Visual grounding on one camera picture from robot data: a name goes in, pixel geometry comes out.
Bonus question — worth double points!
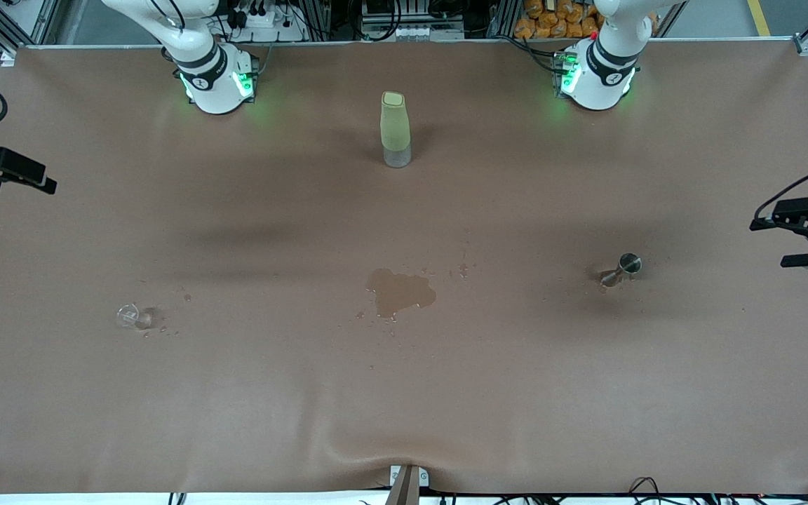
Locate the steel double jigger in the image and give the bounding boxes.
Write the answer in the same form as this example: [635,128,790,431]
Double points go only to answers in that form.
[599,252,642,288]

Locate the clear glass beaker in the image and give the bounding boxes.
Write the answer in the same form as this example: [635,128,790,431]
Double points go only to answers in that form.
[116,303,159,332]

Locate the green sleeved shaker bottle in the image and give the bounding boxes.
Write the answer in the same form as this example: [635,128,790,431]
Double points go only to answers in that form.
[379,91,413,169]

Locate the white power strip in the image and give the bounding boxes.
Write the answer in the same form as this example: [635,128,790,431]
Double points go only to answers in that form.
[225,6,307,43]

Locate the orange snack packs pile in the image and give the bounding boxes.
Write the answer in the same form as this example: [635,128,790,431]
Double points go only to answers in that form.
[514,0,605,39]

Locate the brown liquid puddle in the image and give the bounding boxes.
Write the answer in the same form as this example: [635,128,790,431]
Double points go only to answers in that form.
[365,268,438,322]

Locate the silver electronics box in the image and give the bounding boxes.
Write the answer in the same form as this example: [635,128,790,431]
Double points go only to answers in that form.
[361,0,466,41]

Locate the brown table mat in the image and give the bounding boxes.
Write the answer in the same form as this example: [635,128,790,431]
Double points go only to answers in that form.
[0,39,808,495]

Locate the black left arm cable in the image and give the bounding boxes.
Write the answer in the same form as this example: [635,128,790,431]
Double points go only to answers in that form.
[755,160,808,222]

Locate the aluminium frame struts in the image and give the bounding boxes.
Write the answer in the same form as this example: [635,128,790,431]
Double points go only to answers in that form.
[0,0,61,57]

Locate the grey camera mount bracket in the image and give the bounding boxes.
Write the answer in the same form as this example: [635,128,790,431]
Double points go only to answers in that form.
[389,464,430,505]

